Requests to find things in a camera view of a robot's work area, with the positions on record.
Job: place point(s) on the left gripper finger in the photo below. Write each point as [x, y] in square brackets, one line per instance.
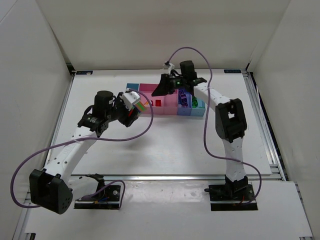
[119, 103]
[131, 117]

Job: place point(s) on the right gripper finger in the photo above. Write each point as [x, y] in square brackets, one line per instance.
[170, 90]
[164, 87]

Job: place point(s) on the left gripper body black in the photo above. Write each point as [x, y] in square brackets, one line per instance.
[129, 116]

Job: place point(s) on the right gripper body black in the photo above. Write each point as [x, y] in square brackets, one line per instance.
[169, 84]

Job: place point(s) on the red striped lego block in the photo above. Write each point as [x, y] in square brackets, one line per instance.
[140, 108]

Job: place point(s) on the red lego brick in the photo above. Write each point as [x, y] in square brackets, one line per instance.
[158, 103]

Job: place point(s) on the small purple lego block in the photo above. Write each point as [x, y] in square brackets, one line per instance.
[184, 102]

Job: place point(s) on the green lego brick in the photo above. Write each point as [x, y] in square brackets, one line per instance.
[194, 102]

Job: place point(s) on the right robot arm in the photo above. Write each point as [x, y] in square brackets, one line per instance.
[230, 120]

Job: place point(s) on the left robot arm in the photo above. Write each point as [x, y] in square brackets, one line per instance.
[52, 187]

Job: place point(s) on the small pink bin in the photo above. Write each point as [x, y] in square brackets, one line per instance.
[171, 104]

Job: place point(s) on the left light blue bin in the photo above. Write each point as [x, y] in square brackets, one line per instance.
[134, 86]

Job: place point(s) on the light blue bin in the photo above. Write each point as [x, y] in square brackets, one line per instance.
[134, 86]
[200, 110]

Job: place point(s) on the dark blue bin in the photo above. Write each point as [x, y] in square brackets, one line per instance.
[184, 111]

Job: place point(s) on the right light blue bin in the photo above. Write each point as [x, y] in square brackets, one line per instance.
[200, 110]

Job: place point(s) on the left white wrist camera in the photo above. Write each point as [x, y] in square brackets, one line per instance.
[130, 99]

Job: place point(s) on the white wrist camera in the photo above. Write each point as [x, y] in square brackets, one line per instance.
[170, 67]
[130, 99]

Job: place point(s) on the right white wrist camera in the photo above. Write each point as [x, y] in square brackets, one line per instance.
[170, 67]

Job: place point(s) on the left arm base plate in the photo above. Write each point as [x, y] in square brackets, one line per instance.
[98, 194]

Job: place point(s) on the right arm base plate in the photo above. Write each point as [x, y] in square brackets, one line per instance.
[220, 201]

